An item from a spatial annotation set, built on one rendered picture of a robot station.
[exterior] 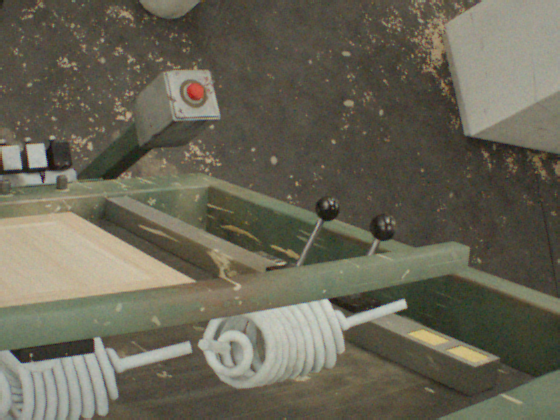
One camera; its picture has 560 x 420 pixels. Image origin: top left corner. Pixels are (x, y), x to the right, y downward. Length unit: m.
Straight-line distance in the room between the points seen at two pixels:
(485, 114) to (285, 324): 3.19
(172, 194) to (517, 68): 2.16
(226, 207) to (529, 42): 2.12
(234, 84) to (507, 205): 1.42
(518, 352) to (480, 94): 2.62
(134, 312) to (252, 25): 2.92
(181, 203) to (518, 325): 0.84
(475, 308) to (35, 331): 0.96
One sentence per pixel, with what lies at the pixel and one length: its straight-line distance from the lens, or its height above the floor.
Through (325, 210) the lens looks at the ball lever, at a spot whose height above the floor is 1.45.
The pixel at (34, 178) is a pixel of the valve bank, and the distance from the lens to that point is 1.91.
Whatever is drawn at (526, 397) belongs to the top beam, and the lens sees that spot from 0.83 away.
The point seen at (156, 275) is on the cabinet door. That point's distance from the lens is 1.37.
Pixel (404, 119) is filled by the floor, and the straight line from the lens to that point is 3.69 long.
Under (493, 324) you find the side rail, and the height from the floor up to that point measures 1.56.
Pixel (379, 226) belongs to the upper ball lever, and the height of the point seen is 1.56.
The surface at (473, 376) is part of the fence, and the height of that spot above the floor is 1.71.
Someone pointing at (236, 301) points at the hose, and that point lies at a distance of 0.56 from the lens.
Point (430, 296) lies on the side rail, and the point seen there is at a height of 1.44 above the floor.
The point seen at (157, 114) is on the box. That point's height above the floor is 0.87.
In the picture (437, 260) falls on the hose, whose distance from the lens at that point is 0.67.
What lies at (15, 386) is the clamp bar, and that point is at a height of 1.88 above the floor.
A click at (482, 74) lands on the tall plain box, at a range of 3.86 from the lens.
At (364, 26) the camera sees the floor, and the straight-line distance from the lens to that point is 3.78.
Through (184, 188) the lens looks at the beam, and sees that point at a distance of 1.86.
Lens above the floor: 2.44
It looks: 51 degrees down
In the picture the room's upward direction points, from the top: 62 degrees clockwise
